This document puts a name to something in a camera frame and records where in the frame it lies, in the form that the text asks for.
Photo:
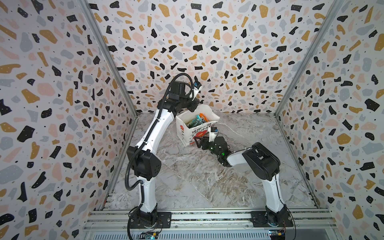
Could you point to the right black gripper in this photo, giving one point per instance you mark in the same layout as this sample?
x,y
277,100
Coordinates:
x,y
205,142

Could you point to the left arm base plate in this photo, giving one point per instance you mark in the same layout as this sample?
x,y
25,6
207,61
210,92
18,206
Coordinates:
x,y
142,220

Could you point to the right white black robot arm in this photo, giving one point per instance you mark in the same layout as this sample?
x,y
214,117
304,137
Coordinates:
x,y
264,164

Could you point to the green circuit board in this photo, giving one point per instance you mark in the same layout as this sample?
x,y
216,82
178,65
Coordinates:
x,y
277,235
148,236

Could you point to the teal berry mint candy bag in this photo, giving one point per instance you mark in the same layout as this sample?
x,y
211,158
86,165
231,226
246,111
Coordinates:
x,y
194,123

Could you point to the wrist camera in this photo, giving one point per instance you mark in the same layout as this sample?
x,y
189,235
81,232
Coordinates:
x,y
213,134
197,86

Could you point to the orange fruit candy bag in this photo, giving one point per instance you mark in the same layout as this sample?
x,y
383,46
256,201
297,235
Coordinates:
x,y
202,118

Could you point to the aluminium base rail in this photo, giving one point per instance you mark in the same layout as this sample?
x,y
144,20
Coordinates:
x,y
213,224

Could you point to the right green circuit board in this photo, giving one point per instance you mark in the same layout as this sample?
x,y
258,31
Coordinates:
x,y
277,235

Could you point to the left green circuit board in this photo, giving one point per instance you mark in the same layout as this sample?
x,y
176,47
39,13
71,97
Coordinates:
x,y
148,236

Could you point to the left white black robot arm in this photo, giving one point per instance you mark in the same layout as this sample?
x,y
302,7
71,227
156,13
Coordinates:
x,y
144,164

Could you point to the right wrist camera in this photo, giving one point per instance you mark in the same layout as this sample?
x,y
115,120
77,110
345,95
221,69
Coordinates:
x,y
213,134

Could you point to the white floral paper bag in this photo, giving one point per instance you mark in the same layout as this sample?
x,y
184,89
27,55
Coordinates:
x,y
186,135

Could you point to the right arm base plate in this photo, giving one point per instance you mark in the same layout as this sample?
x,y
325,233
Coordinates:
x,y
266,219

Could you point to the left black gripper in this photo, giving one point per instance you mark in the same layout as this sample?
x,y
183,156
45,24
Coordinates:
x,y
195,104

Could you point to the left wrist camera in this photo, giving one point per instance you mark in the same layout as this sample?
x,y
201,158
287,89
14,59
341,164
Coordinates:
x,y
197,86

